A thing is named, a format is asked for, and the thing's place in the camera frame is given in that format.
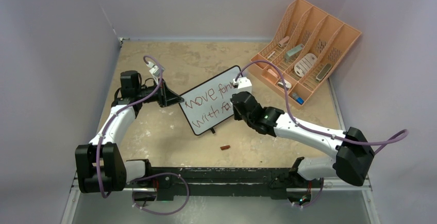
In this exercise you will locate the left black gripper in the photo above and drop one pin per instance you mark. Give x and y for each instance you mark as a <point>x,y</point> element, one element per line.
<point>165,97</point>

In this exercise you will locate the black-framed whiteboard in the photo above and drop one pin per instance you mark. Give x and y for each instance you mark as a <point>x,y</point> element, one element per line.
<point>208,104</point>

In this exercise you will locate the brown marker cap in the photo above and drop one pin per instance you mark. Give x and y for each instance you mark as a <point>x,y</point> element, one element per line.
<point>225,147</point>

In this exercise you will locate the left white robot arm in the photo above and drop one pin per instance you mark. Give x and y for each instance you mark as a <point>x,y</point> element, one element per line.
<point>99,164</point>

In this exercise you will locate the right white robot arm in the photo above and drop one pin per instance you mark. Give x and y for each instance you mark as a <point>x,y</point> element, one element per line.
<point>346,160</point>

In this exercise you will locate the grey whiteboard eraser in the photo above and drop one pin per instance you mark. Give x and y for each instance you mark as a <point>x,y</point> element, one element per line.
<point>323,72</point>

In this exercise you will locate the pink eraser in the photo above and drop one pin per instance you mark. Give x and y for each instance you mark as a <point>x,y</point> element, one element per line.
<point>272,74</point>

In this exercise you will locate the pink stapler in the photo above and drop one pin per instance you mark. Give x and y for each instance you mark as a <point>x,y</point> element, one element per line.
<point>283,42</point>

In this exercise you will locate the teal staple box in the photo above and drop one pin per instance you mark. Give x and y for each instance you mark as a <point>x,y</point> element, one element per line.
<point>292,53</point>

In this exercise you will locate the blue small item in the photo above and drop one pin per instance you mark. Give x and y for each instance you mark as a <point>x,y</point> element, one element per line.
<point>297,98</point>

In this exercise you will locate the peach plastic desk organizer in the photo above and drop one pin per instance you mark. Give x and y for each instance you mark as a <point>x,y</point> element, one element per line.
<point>321,33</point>

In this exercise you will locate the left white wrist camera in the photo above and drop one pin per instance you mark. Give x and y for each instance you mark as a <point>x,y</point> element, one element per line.
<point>156,71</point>

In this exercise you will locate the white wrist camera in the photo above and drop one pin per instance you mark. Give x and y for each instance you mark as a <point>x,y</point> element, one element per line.
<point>156,71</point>
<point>242,84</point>

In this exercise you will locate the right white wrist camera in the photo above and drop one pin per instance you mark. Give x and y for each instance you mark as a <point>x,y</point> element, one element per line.
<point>242,84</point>

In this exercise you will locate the black aluminium base frame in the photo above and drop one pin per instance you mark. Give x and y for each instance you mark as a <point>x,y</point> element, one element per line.
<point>168,182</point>

